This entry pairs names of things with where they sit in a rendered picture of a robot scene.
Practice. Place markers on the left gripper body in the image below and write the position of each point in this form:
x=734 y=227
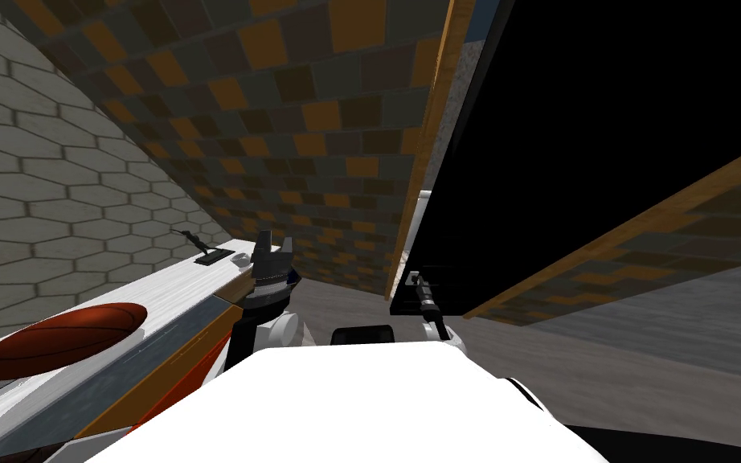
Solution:
x=273 y=265

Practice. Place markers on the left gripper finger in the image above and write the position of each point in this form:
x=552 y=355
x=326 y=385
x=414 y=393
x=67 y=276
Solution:
x=263 y=243
x=287 y=247

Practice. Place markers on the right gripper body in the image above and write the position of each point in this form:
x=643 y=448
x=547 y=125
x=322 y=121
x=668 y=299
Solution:
x=426 y=299

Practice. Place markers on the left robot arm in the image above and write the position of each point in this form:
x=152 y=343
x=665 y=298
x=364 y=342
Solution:
x=242 y=337

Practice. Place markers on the white desk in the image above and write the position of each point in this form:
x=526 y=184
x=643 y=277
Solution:
x=171 y=289

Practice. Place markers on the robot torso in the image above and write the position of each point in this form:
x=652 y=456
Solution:
x=357 y=405

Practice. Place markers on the black door leaf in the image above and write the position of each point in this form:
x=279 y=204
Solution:
x=576 y=141

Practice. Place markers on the brown oval ball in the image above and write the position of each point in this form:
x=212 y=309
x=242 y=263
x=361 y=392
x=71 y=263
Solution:
x=62 y=339

